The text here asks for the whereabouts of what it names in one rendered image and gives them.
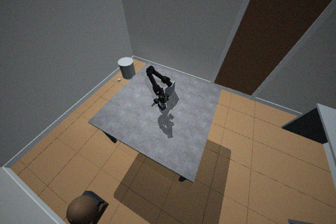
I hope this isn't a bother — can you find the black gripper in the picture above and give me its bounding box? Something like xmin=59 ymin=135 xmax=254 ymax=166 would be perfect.
xmin=154 ymin=93 xmax=169 ymax=104

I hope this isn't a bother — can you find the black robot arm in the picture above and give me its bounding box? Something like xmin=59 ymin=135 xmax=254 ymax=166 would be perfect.
xmin=146 ymin=66 xmax=172 ymax=103

